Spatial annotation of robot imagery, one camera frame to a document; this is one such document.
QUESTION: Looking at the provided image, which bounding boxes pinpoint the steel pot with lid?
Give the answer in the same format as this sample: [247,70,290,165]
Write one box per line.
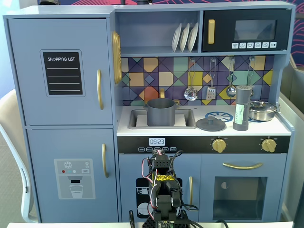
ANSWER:
[248,100,278,122]

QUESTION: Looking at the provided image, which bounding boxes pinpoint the blue oven door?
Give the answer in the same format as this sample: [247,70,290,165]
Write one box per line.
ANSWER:
[200,153,288,221]

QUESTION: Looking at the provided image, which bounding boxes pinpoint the steel ladle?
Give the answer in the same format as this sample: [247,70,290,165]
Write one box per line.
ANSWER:
[226,57,238,98]

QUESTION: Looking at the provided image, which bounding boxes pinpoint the blue dishwasher door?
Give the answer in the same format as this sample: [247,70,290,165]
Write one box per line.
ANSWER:
[118,153,201,223]

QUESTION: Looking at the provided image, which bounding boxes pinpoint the digital clock display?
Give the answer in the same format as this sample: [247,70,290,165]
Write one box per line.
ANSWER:
[149,137,166,147]

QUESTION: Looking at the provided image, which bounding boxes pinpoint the gold toy phone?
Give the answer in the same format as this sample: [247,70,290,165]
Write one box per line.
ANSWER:
[111,30,122,84]

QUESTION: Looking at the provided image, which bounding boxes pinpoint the gold freezer door handle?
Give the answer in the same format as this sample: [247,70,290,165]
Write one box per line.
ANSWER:
[102,143,110,178]

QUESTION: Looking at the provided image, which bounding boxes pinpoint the gray cooking pot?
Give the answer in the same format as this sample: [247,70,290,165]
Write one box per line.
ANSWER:
[143,98,179,126]

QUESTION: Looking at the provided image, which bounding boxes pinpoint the black shopping list board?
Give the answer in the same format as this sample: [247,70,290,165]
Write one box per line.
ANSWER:
[39,49,86,97]

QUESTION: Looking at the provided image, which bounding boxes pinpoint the gold fridge door handle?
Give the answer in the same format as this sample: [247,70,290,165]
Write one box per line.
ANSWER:
[96,69,105,111]

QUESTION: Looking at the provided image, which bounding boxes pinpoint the black table clamp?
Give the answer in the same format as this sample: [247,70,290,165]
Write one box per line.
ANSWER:
[128,209,136,228]

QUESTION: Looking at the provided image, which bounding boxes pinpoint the blue fridge door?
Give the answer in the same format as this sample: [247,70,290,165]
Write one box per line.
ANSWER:
[7,18,114,126]

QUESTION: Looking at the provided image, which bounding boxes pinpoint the steel slotted spoon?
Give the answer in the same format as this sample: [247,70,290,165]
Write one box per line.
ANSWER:
[183,58,199,102]

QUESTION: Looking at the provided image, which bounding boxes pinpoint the gold stove knob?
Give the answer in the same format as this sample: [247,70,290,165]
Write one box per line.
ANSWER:
[212,139,227,153]
[261,139,277,152]

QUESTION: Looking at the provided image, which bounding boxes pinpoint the gold microwave handle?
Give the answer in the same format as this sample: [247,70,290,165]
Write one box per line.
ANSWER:
[208,19,216,45]

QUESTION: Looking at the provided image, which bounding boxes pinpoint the blue toy kitchen unit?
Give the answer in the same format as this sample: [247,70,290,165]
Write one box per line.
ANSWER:
[2,1,296,224]

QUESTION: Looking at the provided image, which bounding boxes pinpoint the gray pot lid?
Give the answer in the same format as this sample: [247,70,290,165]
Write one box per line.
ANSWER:
[196,115,226,132]

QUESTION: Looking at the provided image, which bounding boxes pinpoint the robot base with controller board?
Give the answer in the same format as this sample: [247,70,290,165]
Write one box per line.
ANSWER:
[142,211,190,228]

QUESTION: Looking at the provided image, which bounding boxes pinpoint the blue freezer door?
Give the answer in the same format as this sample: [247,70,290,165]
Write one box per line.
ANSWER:
[26,128,119,223]

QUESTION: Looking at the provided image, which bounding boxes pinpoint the gold oven handle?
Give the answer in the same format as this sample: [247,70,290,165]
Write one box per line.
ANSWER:
[222,162,264,170]

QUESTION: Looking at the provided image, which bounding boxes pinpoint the steel slotted spatula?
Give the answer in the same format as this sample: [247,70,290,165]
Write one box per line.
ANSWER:
[205,58,217,101]

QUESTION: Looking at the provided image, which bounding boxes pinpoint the black toy microwave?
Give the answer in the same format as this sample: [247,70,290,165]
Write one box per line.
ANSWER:
[201,9,292,52]

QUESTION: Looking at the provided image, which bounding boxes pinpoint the white plate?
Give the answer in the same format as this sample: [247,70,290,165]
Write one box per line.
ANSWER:
[171,22,182,53]
[187,22,199,52]
[179,22,190,53]

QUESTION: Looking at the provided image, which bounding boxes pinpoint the gray toy sink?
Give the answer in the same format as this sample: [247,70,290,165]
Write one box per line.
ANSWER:
[128,108,197,130]

